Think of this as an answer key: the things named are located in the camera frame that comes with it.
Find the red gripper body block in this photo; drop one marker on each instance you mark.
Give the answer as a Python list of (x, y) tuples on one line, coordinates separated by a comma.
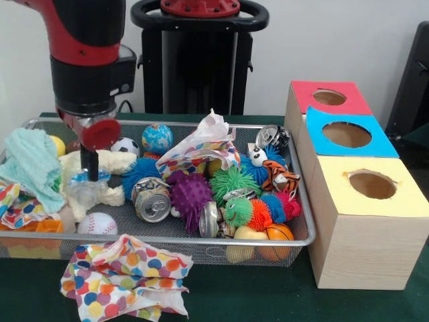
[(100, 134)]

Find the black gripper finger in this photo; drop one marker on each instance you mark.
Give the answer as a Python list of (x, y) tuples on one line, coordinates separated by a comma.
[(89, 164)]

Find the white knitted cloth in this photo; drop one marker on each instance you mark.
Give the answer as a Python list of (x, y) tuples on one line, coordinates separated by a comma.
[(114, 162)]

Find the mint green knitted cloth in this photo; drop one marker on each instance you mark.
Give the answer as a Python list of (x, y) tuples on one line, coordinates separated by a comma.
[(30, 168)]

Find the polka dot cloth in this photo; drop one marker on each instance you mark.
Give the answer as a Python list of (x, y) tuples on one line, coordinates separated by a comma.
[(17, 206), (198, 151), (127, 278)]

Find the blue spiky ball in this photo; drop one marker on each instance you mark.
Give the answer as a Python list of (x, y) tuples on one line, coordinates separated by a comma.
[(258, 166), (139, 173)]

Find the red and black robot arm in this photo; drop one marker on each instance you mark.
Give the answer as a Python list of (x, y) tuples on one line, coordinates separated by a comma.
[(87, 54)]

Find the wooden box with three holes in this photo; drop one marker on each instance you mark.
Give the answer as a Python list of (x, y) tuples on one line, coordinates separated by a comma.
[(362, 235)]

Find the small soccer ball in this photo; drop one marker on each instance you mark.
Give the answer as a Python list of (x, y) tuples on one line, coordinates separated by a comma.
[(126, 146)]

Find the smooth yellow ball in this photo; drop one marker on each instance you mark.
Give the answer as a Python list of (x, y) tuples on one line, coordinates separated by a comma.
[(58, 145)]

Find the small globe print ball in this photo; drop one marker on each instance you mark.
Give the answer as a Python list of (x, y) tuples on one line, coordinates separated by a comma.
[(157, 139)]

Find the small white baseball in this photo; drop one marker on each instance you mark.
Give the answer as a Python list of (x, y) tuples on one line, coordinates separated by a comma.
[(97, 223)]

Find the crushed silver can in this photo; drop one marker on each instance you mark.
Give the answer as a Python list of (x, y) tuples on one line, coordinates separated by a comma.
[(153, 201)]

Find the purple spiky ball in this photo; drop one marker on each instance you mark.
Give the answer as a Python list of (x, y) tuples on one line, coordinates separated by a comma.
[(190, 194)]

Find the green spiky ball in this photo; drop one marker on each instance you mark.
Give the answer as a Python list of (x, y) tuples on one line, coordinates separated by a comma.
[(233, 182)]

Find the small yellow duck toy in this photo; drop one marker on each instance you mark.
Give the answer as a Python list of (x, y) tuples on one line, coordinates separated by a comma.
[(244, 235)]

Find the rainbow spiky caterpillar toy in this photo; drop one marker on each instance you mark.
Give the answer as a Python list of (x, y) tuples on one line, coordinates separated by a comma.
[(258, 212)]

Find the orange striped tiger toy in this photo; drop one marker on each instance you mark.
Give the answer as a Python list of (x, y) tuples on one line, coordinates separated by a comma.
[(281, 176)]

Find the small orange basketball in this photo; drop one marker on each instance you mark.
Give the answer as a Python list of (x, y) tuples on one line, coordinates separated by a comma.
[(278, 235)]

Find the green cloth side table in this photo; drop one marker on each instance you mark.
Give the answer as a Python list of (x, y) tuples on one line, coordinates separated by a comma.
[(419, 137)]

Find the black upright panel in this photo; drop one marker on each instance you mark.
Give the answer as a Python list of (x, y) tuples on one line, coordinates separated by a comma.
[(415, 87)]

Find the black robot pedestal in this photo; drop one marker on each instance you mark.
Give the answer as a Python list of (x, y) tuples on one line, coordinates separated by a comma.
[(194, 67)]

